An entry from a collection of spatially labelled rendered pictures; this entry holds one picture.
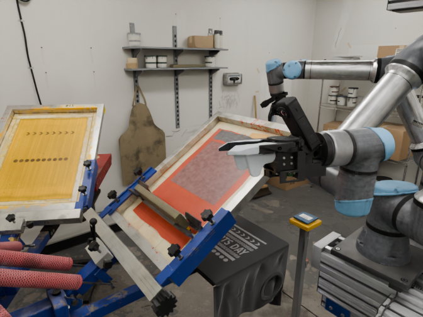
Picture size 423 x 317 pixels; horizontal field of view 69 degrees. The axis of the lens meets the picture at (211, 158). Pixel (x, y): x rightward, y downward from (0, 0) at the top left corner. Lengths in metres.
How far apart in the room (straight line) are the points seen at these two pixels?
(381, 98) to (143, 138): 2.80
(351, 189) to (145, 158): 2.91
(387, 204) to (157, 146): 2.82
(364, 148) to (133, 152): 2.88
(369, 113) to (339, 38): 4.20
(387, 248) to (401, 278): 0.08
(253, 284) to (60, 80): 2.38
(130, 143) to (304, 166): 2.83
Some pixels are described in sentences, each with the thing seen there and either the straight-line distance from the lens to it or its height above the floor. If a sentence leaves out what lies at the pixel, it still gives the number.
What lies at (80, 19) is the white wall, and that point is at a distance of 3.19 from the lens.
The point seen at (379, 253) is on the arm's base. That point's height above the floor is 1.29.
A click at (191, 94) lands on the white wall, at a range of 3.69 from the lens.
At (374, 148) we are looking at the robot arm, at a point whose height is 1.66.
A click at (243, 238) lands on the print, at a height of 0.95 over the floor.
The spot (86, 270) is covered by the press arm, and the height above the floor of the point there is 1.09.
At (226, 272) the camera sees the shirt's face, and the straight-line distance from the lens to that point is 1.43.
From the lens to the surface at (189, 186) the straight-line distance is 1.40.
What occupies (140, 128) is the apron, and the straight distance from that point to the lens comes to 3.37.
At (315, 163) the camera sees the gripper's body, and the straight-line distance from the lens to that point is 0.64.
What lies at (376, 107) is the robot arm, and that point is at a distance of 0.87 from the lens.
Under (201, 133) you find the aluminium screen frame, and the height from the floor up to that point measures 1.46.
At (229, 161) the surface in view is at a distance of 1.39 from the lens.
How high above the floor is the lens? 1.83
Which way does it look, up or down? 18 degrees down
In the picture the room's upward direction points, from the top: straight up
